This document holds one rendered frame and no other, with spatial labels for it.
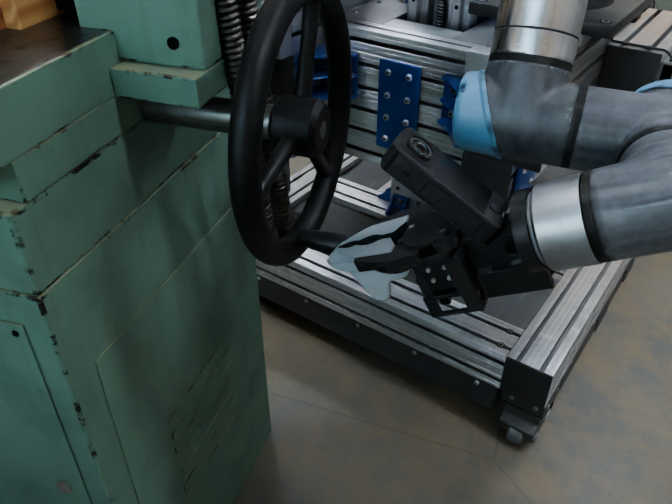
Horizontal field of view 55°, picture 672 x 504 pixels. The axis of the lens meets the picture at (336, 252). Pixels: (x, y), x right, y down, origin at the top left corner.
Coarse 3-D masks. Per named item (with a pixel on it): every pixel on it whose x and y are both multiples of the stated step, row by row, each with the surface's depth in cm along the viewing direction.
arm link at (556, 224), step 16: (576, 176) 51; (544, 192) 51; (560, 192) 50; (576, 192) 49; (528, 208) 52; (544, 208) 50; (560, 208) 50; (576, 208) 49; (528, 224) 52; (544, 224) 50; (560, 224) 50; (576, 224) 49; (544, 240) 50; (560, 240) 50; (576, 240) 49; (544, 256) 51; (560, 256) 51; (576, 256) 50; (592, 256) 50
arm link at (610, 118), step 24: (600, 96) 55; (624, 96) 55; (648, 96) 54; (600, 120) 54; (624, 120) 54; (648, 120) 52; (576, 144) 55; (600, 144) 54; (624, 144) 53; (576, 168) 58
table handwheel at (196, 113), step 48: (288, 0) 54; (336, 0) 65; (336, 48) 71; (240, 96) 52; (288, 96) 64; (336, 96) 75; (240, 144) 52; (288, 144) 62; (336, 144) 77; (240, 192) 54; (288, 240) 67
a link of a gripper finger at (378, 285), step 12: (384, 240) 60; (336, 252) 63; (348, 252) 62; (360, 252) 60; (372, 252) 59; (384, 252) 58; (336, 264) 63; (348, 264) 61; (360, 276) 62; (372, 276) 62; (384, 276) 61; (396, 276) 60; (372, 288) 63; (384, 288) 62
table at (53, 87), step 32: (0, 32) 61; (32, 32) 61; (64, 32) 61; (96, 32) 61; (0, 64) 54; (32, 64) 54; (64, 64) 56; (96, 64) 60; (128, 64) 63; (0, 96) 50; (32, 96) 54; (64, 96) 57; (96, 96) 61; (128, 96) 63; (160, 96) 62; (192, 96) 61; (0, 128) 51; (32, 128) 54; (0, 160) 52
